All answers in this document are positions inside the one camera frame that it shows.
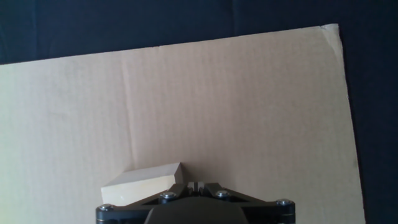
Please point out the brown cardboard sheet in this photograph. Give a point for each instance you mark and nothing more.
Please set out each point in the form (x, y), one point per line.
(217, 109)

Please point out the black cloth with blue print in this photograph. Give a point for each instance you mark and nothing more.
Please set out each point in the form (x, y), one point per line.
(93, 25)

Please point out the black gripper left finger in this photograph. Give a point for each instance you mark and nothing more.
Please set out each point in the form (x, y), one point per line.
(174, 189)

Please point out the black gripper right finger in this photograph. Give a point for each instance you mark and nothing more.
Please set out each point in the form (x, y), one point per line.
(214, 189)

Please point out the small wooden block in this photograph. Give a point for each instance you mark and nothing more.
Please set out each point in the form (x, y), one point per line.
(140, 183)

